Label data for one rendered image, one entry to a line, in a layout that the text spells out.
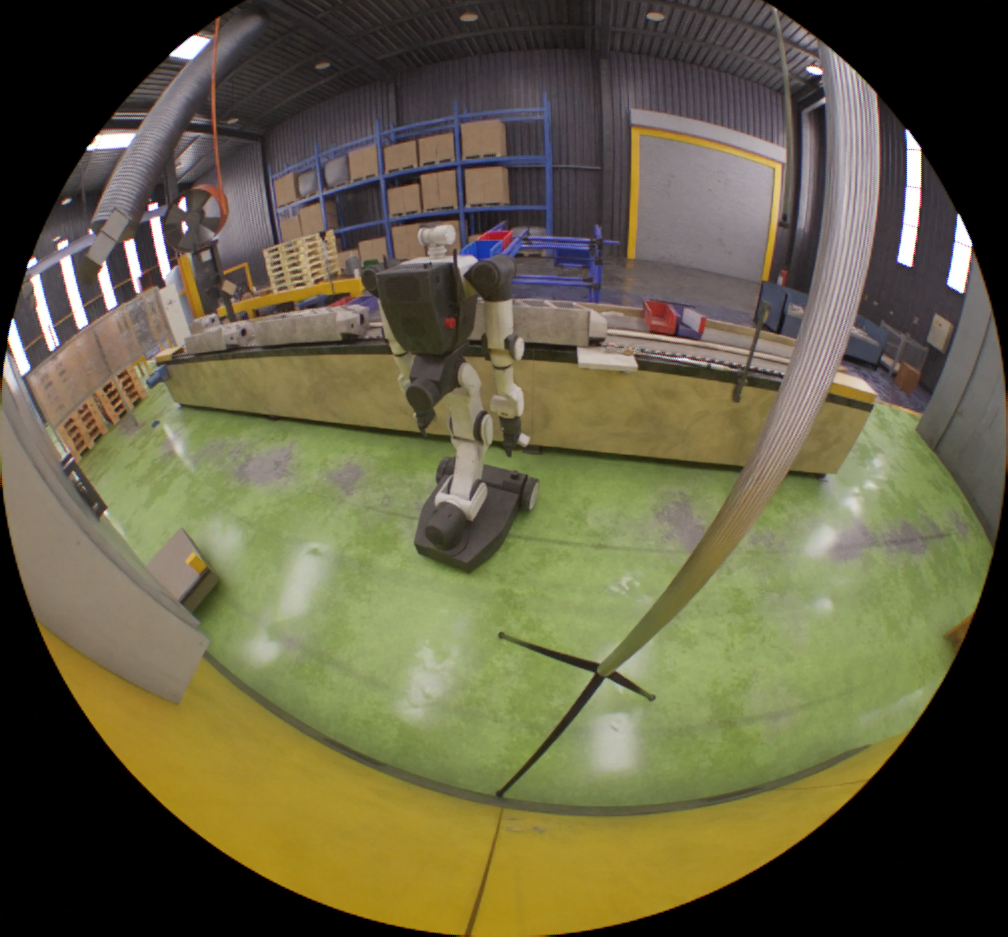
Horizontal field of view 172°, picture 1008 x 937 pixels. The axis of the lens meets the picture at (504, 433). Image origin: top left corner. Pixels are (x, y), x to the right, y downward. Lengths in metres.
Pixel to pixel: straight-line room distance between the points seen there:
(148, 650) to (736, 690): 1.99
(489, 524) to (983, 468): 5.91
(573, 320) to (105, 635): 2.04
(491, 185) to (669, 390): 9.62
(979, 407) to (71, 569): 6.67
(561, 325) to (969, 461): 5.65
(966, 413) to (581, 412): 5.56
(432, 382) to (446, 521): 0.64
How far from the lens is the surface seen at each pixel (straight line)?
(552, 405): 2.02
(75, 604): 0.76
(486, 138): 11.19
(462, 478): 1.62
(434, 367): 1.14
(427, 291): 0.97
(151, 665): 0.86
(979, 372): 6.07
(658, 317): 2.68
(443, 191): 11.40
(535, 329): 1.82
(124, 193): 7.66
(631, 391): 1.96
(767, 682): 1.92
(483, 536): 1.64
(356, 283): 6.30
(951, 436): 6.16
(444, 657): 1.59
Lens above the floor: 1.52
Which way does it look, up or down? 38 degrees down
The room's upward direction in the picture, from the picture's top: 3 degrees counter-clockwise
